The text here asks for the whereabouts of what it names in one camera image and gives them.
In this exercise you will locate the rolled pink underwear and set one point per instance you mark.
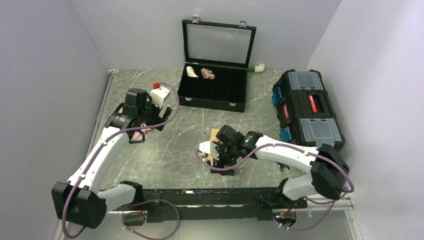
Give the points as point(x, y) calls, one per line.
point(207, 74)

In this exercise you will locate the black compartment storage box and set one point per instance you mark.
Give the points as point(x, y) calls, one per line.
point(226, 50)

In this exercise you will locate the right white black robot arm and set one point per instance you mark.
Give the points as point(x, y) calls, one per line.
point(325, 171)

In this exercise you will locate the steel combination wrench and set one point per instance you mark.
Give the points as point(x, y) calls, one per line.
point(284, 168)

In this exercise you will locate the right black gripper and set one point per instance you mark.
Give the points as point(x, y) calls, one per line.
point(220, 162)

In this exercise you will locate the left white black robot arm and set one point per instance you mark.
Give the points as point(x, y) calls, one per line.
point(126, 192)

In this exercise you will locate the black plastic toolbox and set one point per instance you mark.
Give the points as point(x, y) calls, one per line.
point(304, 111)

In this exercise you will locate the rolled white underwear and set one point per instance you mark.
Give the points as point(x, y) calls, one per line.
point(190, 72)

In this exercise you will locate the aluminium frame rail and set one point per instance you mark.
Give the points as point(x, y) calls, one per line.
point(76, 201)

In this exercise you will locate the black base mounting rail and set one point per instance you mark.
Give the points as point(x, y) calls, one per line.
point(259, 203)

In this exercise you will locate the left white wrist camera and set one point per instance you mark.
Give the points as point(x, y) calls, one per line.
point(159, 94)

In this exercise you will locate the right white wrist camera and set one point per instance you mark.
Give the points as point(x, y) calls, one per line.
point(206, 148)

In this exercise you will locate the green white pipe fitting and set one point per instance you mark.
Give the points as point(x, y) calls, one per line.
point(257, 69)

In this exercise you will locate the pink underwear navy trim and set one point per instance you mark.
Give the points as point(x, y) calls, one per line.
point(132, 120)

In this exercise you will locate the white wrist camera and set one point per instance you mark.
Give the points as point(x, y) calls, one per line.
point(206, 148)
point(159, 94)

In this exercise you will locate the beige underwear navy trim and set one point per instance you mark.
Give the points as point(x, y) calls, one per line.
point(213, 139)

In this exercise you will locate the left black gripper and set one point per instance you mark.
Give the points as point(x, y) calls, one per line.
point(157, 119)

